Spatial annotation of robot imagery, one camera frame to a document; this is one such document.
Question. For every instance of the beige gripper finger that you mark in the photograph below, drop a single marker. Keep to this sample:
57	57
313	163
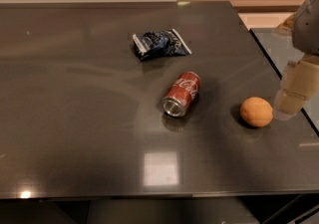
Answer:
299	83

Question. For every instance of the red coke can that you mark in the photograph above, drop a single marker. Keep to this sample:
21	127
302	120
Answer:
181	93

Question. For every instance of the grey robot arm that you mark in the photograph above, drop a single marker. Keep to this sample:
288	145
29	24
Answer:
305	28

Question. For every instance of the grey side table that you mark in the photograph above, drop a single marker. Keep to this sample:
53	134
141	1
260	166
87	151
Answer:
278	48

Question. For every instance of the orange fruit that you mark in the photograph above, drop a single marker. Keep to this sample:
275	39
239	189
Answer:
257	112

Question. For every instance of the blue chip bag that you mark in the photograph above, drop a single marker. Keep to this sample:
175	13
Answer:
166	43

